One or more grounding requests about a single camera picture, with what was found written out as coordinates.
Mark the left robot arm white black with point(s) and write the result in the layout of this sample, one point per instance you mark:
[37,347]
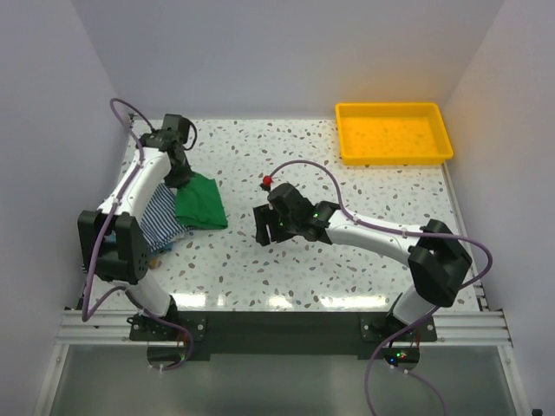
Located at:
[113,246]

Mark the yellow plastic tray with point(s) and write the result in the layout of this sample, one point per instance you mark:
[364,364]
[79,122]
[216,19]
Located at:
[392,133]

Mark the light blue folded tank top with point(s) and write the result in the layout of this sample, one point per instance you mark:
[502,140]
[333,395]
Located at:
[167,248]

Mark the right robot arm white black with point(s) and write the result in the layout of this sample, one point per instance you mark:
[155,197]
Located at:
[438,263]

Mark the green tank top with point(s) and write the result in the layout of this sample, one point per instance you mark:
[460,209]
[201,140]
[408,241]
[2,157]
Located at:
[199,205]

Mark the tan folded tank top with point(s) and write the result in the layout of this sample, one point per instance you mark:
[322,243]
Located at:
[153,263]

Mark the blue white striped tank top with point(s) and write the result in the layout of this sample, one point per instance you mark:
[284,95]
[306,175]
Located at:
[158,224]

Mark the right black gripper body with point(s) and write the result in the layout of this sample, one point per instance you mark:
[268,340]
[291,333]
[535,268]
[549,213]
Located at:
[287,225]

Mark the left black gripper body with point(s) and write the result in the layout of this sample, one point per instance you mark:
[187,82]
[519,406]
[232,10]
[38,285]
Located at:
[180,174]

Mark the aluminium frame rail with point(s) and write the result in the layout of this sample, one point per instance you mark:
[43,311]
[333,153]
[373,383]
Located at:
[454,329]

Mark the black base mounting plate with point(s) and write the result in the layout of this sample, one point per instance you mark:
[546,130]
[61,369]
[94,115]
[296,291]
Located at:
[198,335]

